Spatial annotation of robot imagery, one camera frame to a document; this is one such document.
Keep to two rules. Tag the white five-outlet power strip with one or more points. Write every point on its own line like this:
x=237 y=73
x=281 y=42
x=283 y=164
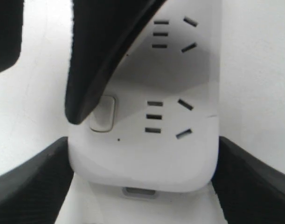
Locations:
x=157 y=126

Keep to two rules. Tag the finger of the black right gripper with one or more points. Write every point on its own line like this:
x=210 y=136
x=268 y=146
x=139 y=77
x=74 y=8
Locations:
x=11 y=22
x=103 y=31

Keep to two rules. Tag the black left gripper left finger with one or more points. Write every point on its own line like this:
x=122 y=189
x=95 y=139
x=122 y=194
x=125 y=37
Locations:
x=34 y=192

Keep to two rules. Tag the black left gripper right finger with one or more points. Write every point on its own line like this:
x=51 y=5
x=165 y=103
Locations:
x=249 y=190

